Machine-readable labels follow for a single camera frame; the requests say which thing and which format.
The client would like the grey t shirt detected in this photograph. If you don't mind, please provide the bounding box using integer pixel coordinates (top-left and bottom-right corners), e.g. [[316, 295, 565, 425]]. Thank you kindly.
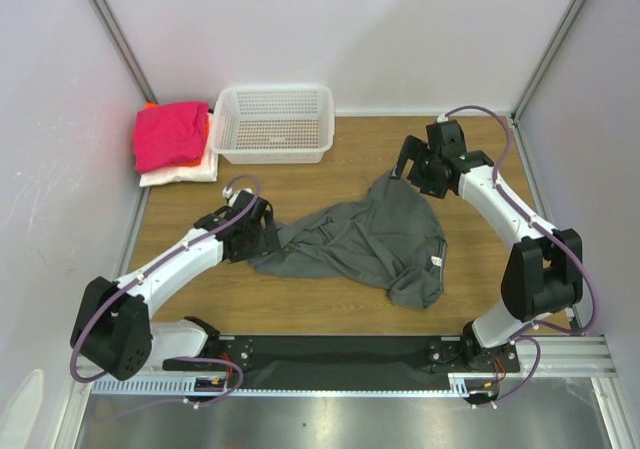
[[249, 173, 448, 309]]

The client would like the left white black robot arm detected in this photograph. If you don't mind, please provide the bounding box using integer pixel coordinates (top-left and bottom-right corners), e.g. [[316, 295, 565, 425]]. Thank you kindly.
[[70, 189, 280, 382]]

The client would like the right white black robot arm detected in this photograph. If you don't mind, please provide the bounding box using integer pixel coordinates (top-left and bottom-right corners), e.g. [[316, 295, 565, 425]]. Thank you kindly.
[[391, 120, 583, 371]]

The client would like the white folded t shirt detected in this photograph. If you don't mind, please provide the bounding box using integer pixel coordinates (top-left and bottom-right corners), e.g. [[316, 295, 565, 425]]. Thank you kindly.
[[139, 114, 218, 188]]

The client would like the orange folded t shirt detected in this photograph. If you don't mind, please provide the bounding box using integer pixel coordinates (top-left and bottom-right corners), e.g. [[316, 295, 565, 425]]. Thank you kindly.
[[144, 101, 211, 168]]

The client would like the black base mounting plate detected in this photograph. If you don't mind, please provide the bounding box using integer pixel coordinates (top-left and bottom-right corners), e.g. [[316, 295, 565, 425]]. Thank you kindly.
[[163, 334, 520, 393]]

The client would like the white perforated plastic basket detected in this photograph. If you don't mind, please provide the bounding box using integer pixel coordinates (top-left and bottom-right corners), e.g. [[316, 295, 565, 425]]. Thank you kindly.
[[210, 84, 335, 165]]

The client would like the pink folded t shirt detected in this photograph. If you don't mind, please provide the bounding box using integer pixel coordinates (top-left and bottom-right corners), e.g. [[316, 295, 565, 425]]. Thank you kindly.
[[132, 101, 210, 173]]

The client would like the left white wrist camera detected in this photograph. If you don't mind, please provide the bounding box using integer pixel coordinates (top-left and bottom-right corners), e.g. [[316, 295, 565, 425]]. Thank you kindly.
[[222, 185, 254, 206]]

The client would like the white slotted cable duct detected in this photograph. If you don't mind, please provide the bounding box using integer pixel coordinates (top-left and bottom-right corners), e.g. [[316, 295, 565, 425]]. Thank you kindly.
[[92, 372, 501, 399]]

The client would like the aluminium front rail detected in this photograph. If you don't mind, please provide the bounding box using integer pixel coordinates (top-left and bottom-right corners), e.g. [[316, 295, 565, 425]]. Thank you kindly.
[[69, 335, 619, 380]]

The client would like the right aluminium frame post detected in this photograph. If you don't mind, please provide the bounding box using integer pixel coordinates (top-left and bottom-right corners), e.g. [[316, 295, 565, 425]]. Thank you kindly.
[[510, 0, 588, 123]]

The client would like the aluminium frame post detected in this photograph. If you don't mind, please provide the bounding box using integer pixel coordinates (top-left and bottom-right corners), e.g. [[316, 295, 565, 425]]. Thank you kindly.
[[510, 0, 588, 123], [88, 0, 158, 103]]

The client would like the left aluminium frame post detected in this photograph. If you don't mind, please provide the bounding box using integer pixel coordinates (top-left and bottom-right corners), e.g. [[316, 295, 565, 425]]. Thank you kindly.
[[88, 0, 158, 103]]

